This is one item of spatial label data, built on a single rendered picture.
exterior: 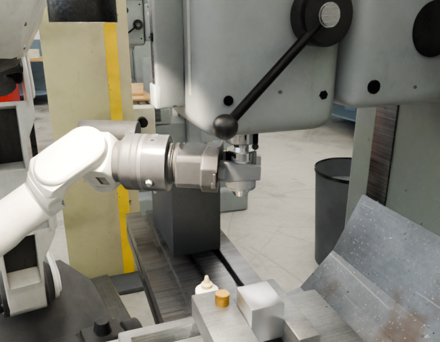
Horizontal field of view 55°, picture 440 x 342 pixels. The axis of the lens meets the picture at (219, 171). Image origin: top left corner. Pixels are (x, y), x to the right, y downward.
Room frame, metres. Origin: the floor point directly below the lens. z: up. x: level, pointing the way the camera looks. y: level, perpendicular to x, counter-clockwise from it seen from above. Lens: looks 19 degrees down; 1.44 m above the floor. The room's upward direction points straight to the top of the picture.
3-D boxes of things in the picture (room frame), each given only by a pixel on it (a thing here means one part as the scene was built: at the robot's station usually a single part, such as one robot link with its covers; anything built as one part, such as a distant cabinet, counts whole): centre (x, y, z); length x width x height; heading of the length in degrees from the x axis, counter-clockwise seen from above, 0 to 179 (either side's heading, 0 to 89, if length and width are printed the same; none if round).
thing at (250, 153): (0.62, -0.03, 1.26); 0.05 x 0.05 x 0.01
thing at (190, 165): (0.62, 0.06, 1.24); 0.13 x 0.12 x 0.10; 175
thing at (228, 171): (0.59, -0.03, 1.24); 0.06 x 0.02 x 0.03; 85
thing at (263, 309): (0.54, -0.06, 1.03); 0.06 x 0.05 x 0.06; 19
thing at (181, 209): (1.01, 0.09, 1.02); 0.22 x 0.12 x 0.20; 21
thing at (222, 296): (0.56, 0.00, 1.04); 0.02 x 0.02 x 0.02
